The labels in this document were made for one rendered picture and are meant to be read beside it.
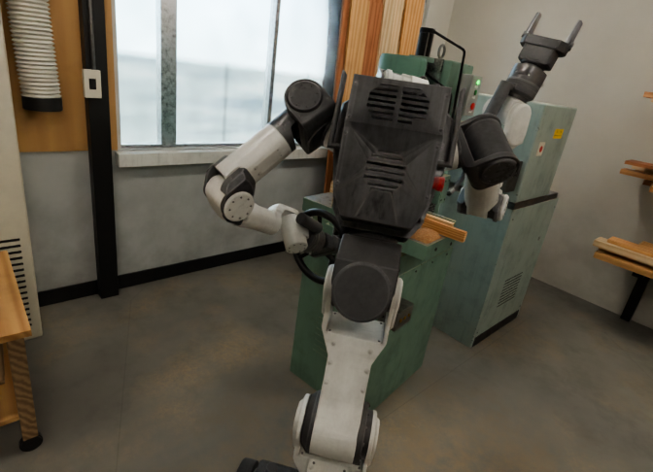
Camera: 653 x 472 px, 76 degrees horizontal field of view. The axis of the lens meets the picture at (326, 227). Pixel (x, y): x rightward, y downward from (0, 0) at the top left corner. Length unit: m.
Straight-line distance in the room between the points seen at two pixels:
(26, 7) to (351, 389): 1.93
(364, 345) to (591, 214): 2.95
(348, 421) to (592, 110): 3.14
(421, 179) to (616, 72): 2.98
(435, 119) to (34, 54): 1.79
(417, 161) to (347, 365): 0.49
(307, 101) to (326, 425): 0.74
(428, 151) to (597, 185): 2.94
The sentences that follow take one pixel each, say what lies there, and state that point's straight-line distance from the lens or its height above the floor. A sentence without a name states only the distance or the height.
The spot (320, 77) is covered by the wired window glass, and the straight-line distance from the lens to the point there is 3.31.
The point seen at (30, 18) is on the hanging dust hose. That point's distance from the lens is 2.25.
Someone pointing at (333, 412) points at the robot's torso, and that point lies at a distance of 1.05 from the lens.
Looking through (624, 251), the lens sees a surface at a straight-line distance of 3.25.
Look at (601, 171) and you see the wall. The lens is 3.72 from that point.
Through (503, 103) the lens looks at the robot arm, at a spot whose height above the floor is 1.40.
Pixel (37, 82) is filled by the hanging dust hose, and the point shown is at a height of 1.20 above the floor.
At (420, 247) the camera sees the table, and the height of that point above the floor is 0.89.
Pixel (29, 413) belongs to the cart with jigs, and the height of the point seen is 0.18.
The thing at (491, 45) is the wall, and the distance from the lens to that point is 4.11.
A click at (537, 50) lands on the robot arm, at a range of 1.29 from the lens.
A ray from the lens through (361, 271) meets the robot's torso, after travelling 0.78.
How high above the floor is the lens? 1.42
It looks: 21 degrees down
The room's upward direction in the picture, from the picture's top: 8 degrees clockwise
